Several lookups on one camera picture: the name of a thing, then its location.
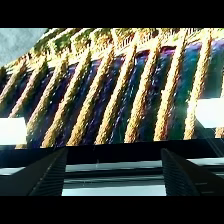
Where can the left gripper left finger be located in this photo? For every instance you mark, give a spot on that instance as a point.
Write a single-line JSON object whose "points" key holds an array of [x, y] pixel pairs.
{"points": [[40, 176]]}

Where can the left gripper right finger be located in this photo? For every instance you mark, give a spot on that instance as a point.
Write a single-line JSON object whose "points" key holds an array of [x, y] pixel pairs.
{"points": [[186, 180]]}

